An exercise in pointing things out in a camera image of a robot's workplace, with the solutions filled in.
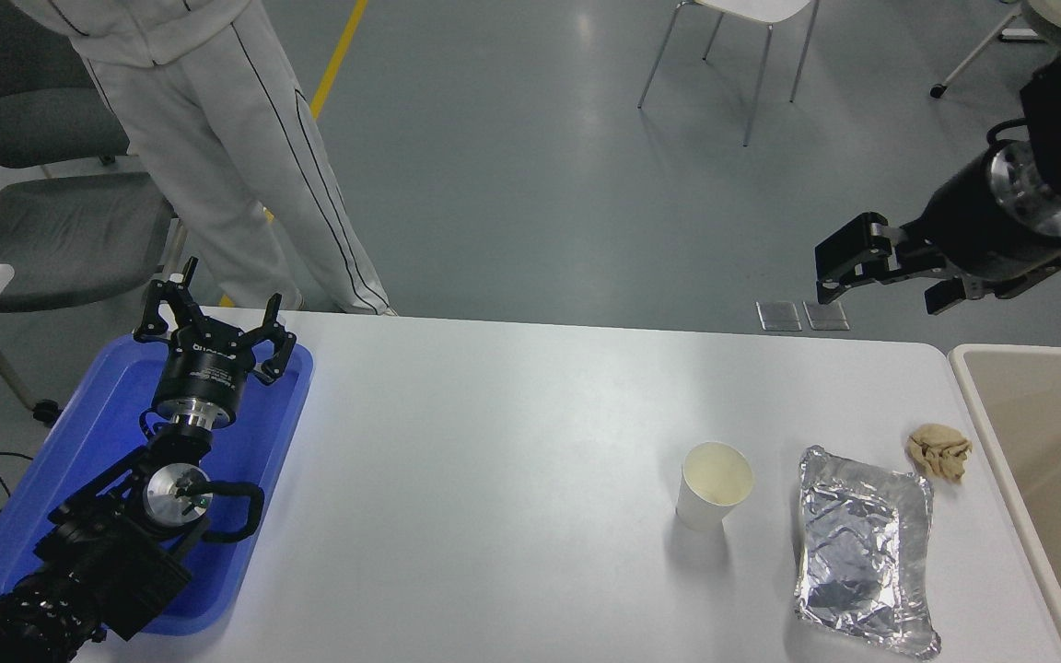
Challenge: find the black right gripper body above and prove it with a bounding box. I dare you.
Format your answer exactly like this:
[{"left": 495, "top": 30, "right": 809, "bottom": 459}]
[{"left": 904, "top": 157, "right": 1061, "bottom": 279}]

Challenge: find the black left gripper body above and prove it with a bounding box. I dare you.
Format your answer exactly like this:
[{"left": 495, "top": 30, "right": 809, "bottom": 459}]
[{"left": 153, "top": 324, "right": 257, "bottom": 412}]

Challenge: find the white paper cup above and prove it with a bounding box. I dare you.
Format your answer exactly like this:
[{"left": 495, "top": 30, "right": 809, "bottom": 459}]
[{"left": 675, "top": 442, "right": 754, "bottom": 532}]

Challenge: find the metal floor plate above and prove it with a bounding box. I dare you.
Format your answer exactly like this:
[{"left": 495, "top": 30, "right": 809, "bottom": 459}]
[
  {"left": 757, "top": 301, "right": 803, "bottom": 332},
  {"left": 804, "top": 300, "right": 851, "bottom": 332}
]

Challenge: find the blue plastic tray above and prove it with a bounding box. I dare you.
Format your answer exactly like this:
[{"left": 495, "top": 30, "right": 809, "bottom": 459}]
[{"left": 0, "top": 333, "right": 315, "bottom": 638}]

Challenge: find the grey office chair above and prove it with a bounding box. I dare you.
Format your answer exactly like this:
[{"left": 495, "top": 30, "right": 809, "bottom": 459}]
[{"left": 0, "top": 0, "right": 191, "bottom": 425}]

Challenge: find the white-framed chair on casters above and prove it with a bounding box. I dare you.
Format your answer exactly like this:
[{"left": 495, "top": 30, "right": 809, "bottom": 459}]
[{"left": 931, "top": 0, "right": 1047, "bottom": 98}]

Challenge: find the crumpled tan paper ball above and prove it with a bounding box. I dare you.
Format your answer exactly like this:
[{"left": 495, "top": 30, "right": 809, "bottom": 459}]
[{"left": 905, "top": 424, "right": 974, "bottom": 483}]

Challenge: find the person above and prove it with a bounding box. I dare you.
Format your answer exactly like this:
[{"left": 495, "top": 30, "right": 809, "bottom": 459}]
[{"left": 10, "top": 0, "right": 398, "bottom": 317}]

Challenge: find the white chair with metal legs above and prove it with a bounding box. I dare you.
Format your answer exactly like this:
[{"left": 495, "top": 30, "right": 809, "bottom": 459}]
[{"left": 638, "top": 0, "right": 822, "bottom": 146}]

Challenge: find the crumpled silver foil tray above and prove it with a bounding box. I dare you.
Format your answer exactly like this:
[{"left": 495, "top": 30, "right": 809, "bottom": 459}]
[{"left": 793, "top": 446, "right": 941, "bottom": 660}]

